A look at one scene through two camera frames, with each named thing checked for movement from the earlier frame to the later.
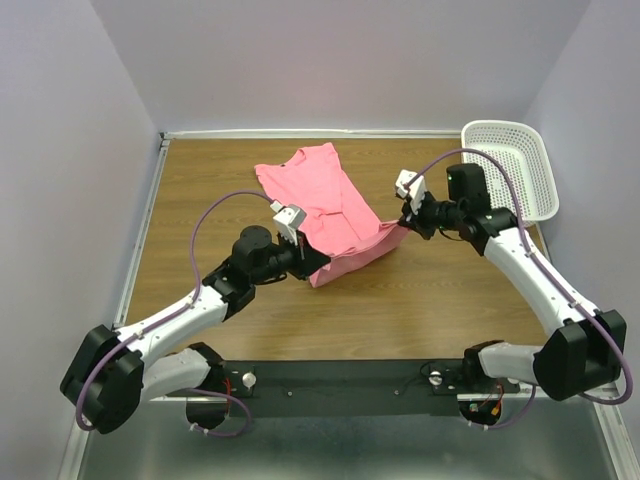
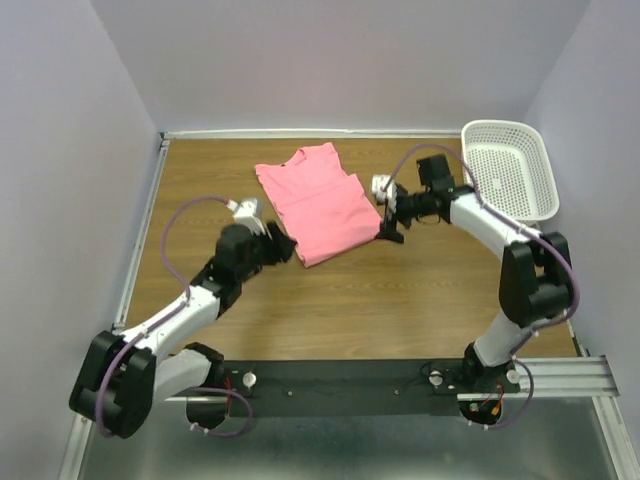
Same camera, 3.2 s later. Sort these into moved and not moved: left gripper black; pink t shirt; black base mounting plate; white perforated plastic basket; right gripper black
Moved: right gripper black; left gripper black; pink t shirt
Not moved: white perforated plastic basket; black base mounting plate
